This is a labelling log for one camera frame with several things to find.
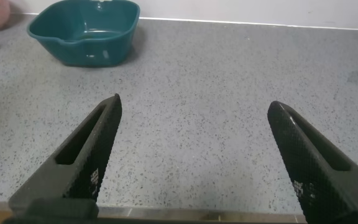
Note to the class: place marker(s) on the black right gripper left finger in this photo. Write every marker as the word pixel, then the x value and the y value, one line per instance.
pixel 82 161

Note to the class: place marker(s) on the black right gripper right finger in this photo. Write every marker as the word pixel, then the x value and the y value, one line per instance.
pixel 315 174

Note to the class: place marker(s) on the teal plastic basin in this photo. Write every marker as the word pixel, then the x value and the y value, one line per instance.
pixel 85 46

